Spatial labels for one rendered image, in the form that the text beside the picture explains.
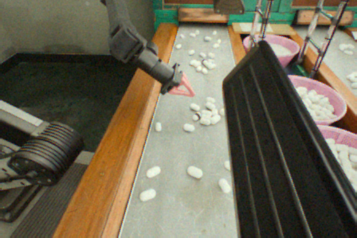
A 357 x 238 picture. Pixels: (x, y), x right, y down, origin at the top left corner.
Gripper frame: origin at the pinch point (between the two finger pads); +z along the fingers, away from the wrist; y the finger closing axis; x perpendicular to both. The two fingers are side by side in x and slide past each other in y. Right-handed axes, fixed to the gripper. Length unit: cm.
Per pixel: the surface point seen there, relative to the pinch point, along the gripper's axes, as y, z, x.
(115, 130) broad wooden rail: -12.3, -12.8, 17.2
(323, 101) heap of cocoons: 10.2, 40.3, -23.2
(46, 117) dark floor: 72, -42, 140
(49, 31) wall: 167, -95, 135
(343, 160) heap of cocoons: -15.3, 36.0, -19.3
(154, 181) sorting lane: -25.7, -0.7, 10.7
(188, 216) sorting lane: -33.1, 5.8, 5.4
